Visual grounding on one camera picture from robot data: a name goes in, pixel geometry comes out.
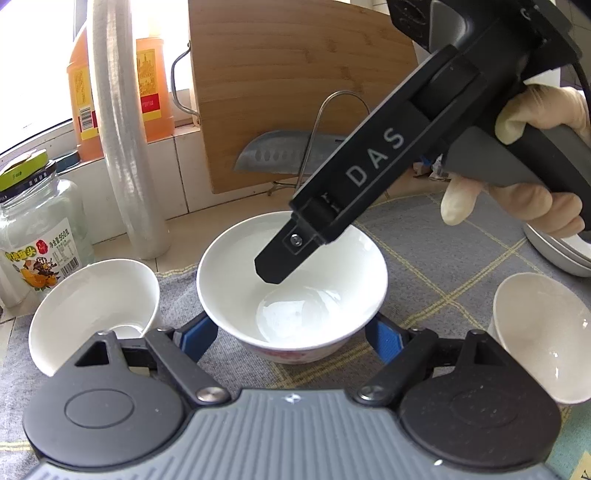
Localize white bowl pink flowers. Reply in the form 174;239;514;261
197;211;389;364

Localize white plate with food stain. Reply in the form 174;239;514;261
528;237;590;278

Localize gloved right hand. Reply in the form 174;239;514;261
441;85;590;241

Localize grey checked dish mat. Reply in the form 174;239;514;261
1;194;590;479

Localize orange oil bottle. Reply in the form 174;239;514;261
67;28;174;162

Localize bamboo cutting board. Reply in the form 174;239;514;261
188;1;418;194

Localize glass jar green lid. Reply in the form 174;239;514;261
1;149;94;299

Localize clear plastic wrap roll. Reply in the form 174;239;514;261
86;1;170;259

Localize metal wire board rack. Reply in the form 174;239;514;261
267;90;373;197

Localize santoku knife black handle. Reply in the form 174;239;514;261
235;130;346;176

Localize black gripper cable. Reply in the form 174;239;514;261
572;57;591;93

